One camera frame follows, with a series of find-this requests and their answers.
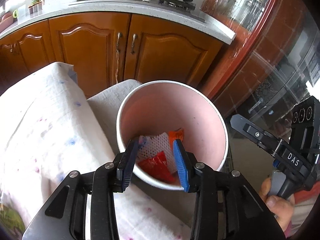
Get green snack wrapper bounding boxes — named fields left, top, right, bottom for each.
left=1, top=203, right=25, bottom=239

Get pink trash bin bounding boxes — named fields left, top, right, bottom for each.
left=116, top=80, right=230, bottom=191

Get red snack wrapper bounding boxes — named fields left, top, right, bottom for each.
left=138, top=151, right=175, bottom=183

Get right hand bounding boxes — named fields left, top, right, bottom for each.
left=259, top=178, right=295, bottom=231

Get white foam fruit net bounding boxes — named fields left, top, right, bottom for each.
left=137, top=132, right=177, bottom=174

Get orange snack wrapper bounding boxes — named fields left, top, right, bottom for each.
left=168, top=128, right=184, bottom=147

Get printed paper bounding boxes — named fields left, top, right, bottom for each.
left=138, top=135, right=151, bottom=150

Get brown lower kitchen cabinets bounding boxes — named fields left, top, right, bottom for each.
left=1, top=12, right=222, bottom=97

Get red glass display cabinet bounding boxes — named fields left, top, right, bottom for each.
left=201, top=0, right=319, bottom=127

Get grey kitchen countertop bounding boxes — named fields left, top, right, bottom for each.
left=1, top=0, right=236, bottom=45

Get white floral tablecloth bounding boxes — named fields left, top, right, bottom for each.
left=1, top=62, right=139, bottom=229

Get pink basin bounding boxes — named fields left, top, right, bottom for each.
left=0, top=11, right=14, bottom=33

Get condiment bottle rack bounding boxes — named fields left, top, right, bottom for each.
left=28, top=0, right=44, bottom=15

